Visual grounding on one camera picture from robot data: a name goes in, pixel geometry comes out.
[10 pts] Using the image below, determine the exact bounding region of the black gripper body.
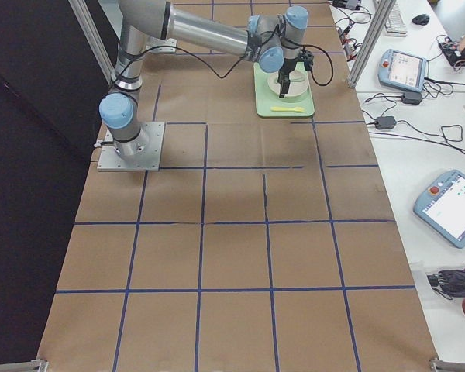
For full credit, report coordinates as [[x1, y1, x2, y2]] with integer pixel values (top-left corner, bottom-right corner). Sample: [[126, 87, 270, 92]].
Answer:
[[277, 58, 297, 85]]

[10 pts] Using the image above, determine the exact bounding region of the white round plate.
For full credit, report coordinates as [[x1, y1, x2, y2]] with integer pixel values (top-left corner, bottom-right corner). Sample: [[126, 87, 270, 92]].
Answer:
[[267, 70, 309, 102]]

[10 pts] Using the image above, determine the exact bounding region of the yellow plastic fork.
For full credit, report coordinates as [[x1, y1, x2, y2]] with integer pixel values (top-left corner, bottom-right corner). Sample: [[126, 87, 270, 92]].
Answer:
[[270, 106, 305, 113]]

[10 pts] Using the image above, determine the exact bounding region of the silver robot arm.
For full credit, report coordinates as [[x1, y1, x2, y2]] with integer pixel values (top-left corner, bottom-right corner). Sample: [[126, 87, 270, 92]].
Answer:
[[99, 1, 312, 170]]

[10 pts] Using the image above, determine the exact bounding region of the mint green tray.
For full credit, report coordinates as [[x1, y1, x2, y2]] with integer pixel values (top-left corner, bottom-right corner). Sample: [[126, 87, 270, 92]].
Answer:
[[253, 62, 315, 118]]

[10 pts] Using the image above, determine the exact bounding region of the black power adapter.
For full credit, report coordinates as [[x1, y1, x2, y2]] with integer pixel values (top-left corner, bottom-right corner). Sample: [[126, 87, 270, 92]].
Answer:
[[374, 116, 397, 130], [401, 91, 423, 105]]

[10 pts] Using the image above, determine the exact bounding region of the white keyboard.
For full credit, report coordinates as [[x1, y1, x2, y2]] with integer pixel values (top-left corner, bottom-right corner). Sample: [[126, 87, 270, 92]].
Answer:
[[384, 4, 408, 37]]

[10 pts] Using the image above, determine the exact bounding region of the far blue teach pendant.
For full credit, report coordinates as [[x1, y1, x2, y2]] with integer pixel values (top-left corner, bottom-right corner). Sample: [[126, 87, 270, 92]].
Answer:
[[377, 49, 427, 93]]

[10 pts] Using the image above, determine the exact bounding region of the blue teach pendant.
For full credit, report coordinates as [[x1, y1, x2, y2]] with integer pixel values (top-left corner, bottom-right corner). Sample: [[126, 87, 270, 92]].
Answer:
[[377, 49, 427, 93], [413, 170, 465, 249]]

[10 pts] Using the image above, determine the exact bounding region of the black computer mouse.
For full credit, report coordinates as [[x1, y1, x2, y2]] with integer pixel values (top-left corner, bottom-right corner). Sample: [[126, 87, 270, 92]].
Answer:
[[412, 14, 430, 26]]

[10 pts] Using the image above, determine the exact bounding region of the near blue teach pendant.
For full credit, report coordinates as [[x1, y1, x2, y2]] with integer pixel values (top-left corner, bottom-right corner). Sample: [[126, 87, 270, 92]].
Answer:
[[413, 170, 465, 249]]

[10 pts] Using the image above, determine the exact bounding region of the black folded umbrella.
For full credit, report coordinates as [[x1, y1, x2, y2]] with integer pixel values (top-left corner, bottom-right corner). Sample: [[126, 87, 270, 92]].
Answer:
[[427, 268, 465, 300]]

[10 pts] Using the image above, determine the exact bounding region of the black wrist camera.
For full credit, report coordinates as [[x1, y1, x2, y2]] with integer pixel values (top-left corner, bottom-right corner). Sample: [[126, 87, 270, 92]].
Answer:
[[299, 50, 314, 73]]

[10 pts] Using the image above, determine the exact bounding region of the black braided right cable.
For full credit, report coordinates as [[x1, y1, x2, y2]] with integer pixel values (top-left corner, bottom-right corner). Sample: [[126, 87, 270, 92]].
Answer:
[[112, 43, 334, 87]]

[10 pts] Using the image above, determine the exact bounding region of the aluminium frame post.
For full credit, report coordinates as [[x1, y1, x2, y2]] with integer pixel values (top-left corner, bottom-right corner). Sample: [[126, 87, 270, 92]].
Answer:
[[347, 0, 395, 88]]

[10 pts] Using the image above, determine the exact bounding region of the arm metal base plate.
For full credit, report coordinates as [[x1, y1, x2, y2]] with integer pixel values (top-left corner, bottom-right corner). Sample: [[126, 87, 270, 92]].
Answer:
[[97, 122, 165, 171], [146, 36, 177, 53]]

